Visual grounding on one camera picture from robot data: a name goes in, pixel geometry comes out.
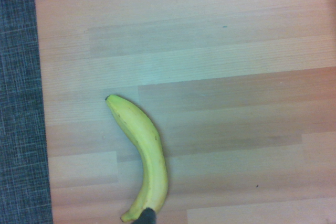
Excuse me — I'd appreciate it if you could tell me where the yellow banana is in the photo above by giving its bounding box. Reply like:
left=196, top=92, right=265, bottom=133
left=105, top=94, right=169, bottom=222

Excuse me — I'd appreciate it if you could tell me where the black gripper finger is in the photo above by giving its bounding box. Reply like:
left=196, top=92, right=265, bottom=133
left=132, top=207, right=158, bottom=224

